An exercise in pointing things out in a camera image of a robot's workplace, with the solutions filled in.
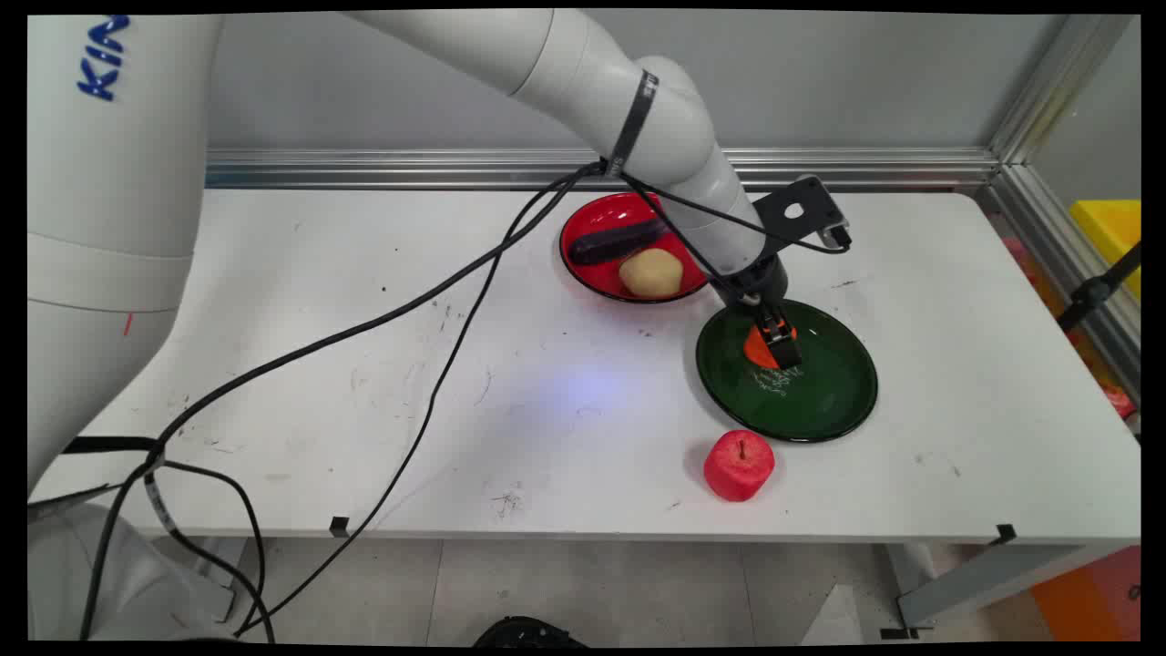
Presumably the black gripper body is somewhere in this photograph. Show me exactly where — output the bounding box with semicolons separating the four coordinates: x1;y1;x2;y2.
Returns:
713;252;790;316

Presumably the orange toy fruit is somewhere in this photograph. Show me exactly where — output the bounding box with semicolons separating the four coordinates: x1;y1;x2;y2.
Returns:
742;323;801;370

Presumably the dark purple toy eggplant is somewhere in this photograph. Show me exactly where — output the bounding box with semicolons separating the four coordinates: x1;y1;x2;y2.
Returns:
570;217;670;267

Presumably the dark green plate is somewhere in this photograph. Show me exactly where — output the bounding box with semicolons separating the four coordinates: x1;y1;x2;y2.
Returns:
695;298;880;445

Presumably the pale yellow toy potato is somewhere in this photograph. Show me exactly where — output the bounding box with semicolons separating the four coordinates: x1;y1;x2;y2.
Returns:
619;248;684;300

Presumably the red toy apple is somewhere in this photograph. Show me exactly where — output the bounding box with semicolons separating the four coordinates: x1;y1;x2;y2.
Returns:
702;430;777;503

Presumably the red plate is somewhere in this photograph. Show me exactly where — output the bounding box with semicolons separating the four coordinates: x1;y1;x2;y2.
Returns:
559;192;711;304

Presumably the grey table leg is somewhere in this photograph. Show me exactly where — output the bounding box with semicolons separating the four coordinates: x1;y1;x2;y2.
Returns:
877;543;1108;631

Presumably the yellow plastic bin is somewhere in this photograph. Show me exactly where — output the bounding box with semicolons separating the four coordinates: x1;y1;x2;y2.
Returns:
1069;199;1141;302

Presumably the black object on floor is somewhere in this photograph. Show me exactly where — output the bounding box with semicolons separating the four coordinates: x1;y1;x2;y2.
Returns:
472;616;589;649

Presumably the orange box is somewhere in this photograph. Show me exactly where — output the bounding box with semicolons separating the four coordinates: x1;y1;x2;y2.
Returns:
1029;547;1141;641

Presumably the black camera cable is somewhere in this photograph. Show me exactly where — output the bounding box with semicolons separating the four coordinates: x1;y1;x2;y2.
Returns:
624;173;854;306

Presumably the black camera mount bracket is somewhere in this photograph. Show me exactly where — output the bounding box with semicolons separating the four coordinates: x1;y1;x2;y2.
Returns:
752;175;854;251

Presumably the black velcro arm strap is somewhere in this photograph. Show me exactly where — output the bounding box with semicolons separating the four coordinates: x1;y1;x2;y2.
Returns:
605;70;660;179

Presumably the side aluminium frame rail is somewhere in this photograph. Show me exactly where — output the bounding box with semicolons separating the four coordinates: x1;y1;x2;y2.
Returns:
977;164;1141;406

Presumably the horizontal aluminium frame rail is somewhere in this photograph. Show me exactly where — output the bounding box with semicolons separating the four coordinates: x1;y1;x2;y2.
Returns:
205;147;1003;193

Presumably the thin black cable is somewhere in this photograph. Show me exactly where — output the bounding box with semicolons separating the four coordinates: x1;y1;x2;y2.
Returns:
232;173;588;637

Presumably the aluminium frame corner post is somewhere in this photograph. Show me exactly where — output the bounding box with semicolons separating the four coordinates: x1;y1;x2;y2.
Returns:
988;14;1140;167

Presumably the thick black cable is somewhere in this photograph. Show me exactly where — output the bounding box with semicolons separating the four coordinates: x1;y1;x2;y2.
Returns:
77;162;607;641

